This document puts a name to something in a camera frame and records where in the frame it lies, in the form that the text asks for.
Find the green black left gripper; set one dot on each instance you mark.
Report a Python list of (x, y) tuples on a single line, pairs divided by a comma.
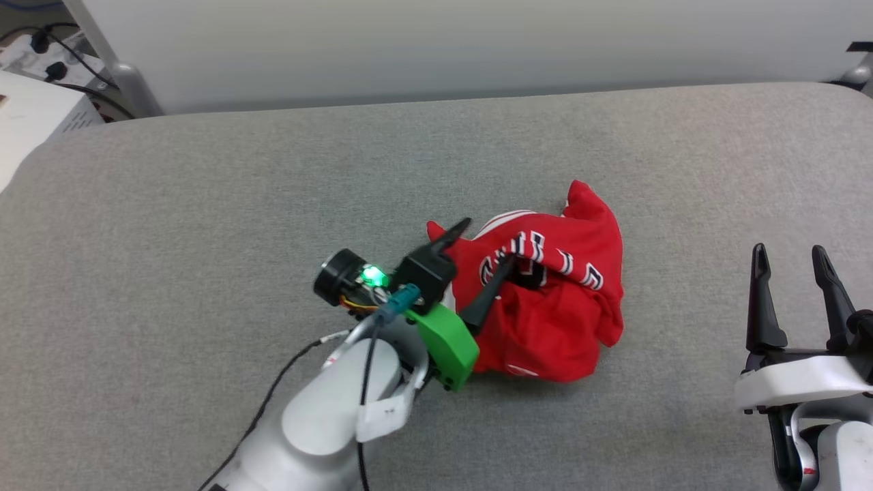
[(447, 344)]

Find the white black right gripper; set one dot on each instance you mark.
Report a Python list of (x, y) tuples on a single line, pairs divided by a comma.
[(798, 382)]

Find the red jersey garment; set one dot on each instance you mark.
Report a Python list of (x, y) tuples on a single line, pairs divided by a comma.
[(566, 320)]

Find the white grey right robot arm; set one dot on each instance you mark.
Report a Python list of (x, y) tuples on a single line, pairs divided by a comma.
[(846, 457)]

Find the white partition panel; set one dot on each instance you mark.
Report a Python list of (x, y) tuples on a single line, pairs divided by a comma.
[(436, 48)]

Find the grey metal panel foot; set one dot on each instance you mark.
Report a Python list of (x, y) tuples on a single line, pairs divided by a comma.
[(861, 71), (136, 88)]

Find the grey fabric sofa cushion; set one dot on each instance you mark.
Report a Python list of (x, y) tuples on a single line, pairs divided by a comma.
[(204, 225)]

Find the black power plug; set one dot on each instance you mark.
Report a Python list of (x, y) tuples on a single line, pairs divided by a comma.
[(56, 70), (39, 42)]

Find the white box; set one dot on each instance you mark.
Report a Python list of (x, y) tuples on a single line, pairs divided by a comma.
[(34, 119)]

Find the white power strip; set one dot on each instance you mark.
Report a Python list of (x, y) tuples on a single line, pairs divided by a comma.
[(27, 58)]

